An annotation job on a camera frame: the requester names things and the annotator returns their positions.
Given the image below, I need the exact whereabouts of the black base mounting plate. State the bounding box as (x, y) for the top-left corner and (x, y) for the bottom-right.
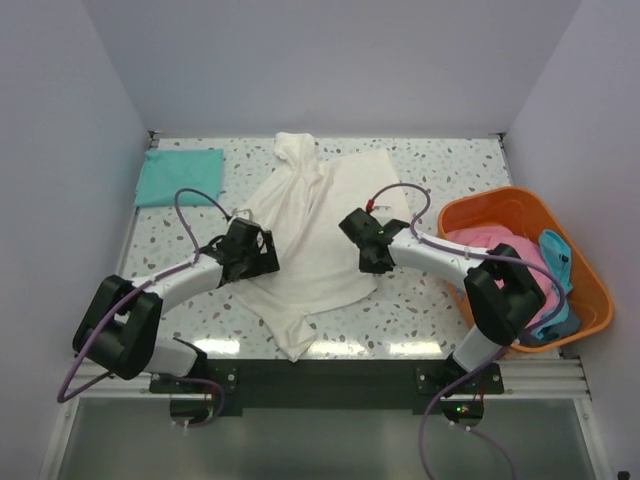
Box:
(149, 358), (504, 417)

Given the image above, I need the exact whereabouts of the orange plastic basket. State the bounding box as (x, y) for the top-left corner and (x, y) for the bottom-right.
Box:
(438, 187), (614, 354)

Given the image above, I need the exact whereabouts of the grey blue garment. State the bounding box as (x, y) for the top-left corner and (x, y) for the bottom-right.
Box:
(519, 311), (582, 348)

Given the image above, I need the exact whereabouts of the white coca-cola t-shirt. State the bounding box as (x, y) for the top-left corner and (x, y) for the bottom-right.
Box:
(231, 132), (399, 362)

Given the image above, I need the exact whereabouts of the light blue t-shirt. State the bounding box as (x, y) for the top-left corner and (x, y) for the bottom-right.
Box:
(532, 229), (573, 337)

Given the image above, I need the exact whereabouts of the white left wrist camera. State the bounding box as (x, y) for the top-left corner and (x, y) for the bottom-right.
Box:
(231, 209), (256, 225)

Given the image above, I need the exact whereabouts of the pink t-shirt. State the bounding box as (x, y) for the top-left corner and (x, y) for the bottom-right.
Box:
(444, 224), (561, 331)

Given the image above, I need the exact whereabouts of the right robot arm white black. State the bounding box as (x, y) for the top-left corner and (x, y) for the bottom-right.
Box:
(339, 208), (546, 393)

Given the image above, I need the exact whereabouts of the folded teal t-shirt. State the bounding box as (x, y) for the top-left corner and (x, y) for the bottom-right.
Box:
(134, 149), (225, 208)

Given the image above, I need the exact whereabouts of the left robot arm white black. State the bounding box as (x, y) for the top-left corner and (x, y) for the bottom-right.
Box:
(72, 218), (280, 392)

